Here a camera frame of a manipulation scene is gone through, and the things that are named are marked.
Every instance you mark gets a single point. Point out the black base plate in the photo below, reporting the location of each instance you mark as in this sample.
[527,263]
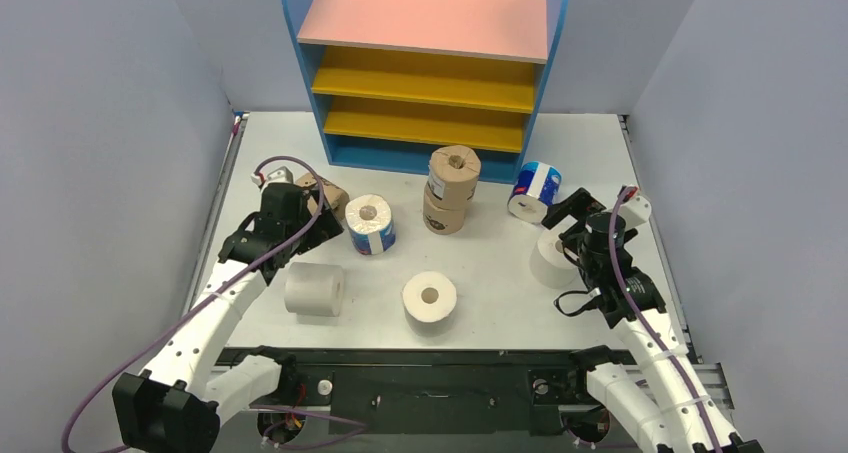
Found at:
[424,391]

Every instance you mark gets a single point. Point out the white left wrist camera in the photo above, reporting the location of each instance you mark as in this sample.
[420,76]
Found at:
[281,175]

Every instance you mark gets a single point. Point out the brown printed paper roll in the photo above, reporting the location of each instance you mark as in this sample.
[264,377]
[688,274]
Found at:
[335,197]

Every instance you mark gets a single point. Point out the blue wrapped roll right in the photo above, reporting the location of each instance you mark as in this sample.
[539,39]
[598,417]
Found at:
[535,190]

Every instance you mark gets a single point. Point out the blue shelf with coloured boards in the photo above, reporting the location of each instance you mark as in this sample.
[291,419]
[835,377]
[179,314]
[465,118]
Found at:
[391,81]

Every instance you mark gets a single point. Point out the blue wrapped roll left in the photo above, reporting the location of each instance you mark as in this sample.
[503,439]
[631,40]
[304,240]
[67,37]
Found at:
[370,224]

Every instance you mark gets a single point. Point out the blue wrapped roll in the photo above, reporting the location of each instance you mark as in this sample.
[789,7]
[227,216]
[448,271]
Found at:
[535,190]
[370,224]

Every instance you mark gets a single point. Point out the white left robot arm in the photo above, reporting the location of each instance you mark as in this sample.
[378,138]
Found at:
[170,406]

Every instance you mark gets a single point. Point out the white roll lying left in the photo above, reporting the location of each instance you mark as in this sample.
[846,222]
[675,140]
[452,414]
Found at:
[314,289]

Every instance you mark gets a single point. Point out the white roll centre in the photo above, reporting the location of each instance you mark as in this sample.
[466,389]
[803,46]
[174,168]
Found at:
[429,297]

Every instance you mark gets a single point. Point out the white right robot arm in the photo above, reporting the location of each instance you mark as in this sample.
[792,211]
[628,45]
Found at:
[670,410]

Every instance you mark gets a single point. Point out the white roll right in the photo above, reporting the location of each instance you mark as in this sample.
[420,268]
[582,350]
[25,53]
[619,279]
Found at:
[548,264]

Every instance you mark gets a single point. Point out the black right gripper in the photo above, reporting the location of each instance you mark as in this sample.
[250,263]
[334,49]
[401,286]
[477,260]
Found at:
[568,220]

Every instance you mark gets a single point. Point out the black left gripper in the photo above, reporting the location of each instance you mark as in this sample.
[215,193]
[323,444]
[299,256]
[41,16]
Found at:
[325,228]

